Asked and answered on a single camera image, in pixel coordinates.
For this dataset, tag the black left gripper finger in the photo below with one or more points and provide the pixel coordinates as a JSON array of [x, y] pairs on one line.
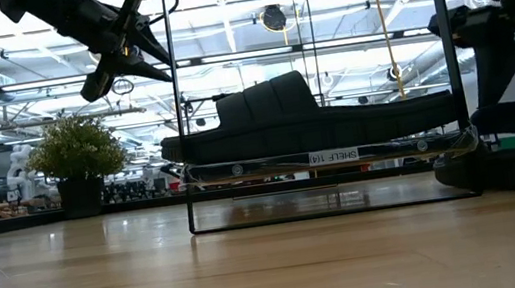
[[154, 45], [146, 73]]

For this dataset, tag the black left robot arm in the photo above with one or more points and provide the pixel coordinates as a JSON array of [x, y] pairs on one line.
[[52, 11]]

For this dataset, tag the small green potted plant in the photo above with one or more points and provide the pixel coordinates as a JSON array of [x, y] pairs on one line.
[[76, 149]]

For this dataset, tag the white humanoid robot figure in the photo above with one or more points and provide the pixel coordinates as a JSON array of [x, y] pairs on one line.
[[18, 167]]

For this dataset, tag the black aluminium table frame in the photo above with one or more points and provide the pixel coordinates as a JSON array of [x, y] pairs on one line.
[[145, 205]]

